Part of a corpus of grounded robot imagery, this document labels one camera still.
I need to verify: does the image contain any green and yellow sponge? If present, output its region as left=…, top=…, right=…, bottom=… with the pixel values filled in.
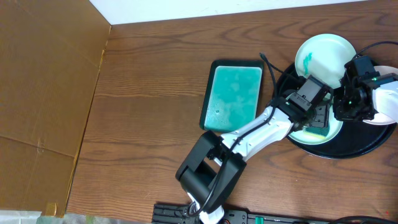
left=303, top=126, right=330, bottom=138

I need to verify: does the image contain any mint green plate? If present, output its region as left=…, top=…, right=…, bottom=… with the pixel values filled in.
left=287, top=93, right=343, bottom=145
left=295, top=34, right=356, bottom=89

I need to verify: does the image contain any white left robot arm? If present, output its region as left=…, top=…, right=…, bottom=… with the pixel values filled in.
left=175, top=93, right=330, bottom=223

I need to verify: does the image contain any round black serving tray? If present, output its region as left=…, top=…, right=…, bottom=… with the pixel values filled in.
left=275, top=62, right=398, bottom=160

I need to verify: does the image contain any white pink plate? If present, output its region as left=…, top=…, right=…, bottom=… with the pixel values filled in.
left=364, top=81, right=397, bottom=126

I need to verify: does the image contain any brown cardboard panel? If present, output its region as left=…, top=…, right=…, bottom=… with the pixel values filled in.
left=1, top=0, right=111, bottom=217

